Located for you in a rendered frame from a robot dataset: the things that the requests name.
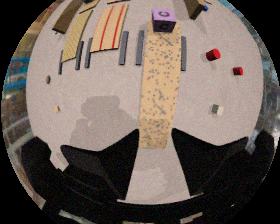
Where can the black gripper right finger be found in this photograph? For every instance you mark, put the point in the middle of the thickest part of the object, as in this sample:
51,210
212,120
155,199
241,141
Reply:
200,160

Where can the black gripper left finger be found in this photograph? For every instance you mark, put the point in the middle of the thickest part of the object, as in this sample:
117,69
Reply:
113,163

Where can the purple labelled cube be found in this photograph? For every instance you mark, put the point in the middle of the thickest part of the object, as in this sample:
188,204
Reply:
163,20

